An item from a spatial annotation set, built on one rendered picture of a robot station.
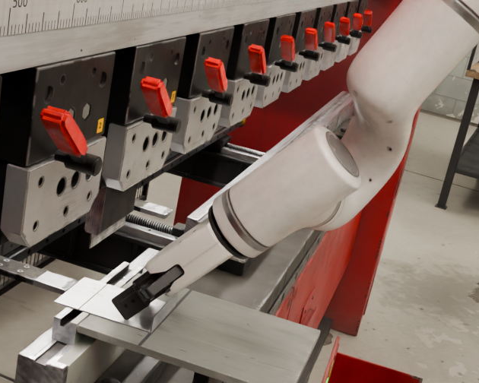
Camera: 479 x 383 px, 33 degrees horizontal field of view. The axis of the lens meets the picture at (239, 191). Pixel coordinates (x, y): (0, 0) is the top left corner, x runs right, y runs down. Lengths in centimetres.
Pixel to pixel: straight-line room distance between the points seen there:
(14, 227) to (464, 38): 48
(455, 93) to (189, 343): 769
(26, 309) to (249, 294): 178
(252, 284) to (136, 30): 73
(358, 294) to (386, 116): 245
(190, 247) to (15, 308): 223
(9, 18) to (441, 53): 44
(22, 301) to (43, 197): 244
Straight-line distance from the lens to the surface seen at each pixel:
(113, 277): 112
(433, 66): 87
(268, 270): 155
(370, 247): 323
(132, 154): 91
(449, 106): 860
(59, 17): 70
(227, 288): 144
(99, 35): 78
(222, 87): 106
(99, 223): 98
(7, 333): 296
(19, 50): 66
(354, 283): 329
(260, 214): 90
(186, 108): 106
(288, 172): 88
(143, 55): 88
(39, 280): 108
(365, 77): 87
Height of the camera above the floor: 148
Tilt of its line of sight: 18 degrees down
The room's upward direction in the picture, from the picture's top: 12 degrees clockwise
